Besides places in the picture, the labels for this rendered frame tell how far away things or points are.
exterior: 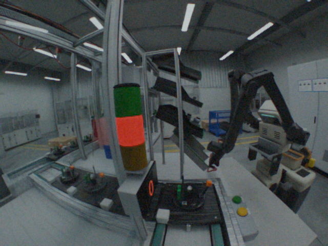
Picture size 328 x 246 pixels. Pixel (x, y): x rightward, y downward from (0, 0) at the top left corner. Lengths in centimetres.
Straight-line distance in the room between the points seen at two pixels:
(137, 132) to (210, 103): 936
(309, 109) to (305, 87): 49
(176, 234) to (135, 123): 44
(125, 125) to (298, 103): 343
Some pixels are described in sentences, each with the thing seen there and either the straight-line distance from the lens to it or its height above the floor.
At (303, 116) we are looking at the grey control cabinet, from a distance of 339.
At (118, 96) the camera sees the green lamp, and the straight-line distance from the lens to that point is 20.
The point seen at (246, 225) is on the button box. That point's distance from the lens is 53.
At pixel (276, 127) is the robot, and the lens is 94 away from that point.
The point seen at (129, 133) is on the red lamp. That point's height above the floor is 133.
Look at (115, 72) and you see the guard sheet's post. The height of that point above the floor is 144.
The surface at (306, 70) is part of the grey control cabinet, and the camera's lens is 341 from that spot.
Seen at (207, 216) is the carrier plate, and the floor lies 97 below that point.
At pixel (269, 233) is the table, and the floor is 86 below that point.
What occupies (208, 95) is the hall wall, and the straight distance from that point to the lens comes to 947.
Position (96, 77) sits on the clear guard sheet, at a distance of 20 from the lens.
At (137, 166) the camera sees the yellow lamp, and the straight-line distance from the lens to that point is 22.
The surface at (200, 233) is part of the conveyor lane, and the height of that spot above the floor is 92.
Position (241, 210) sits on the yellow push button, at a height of 97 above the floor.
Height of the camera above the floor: 138
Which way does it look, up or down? 9 degrees down
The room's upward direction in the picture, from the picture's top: 4 degrees counter-clockwise
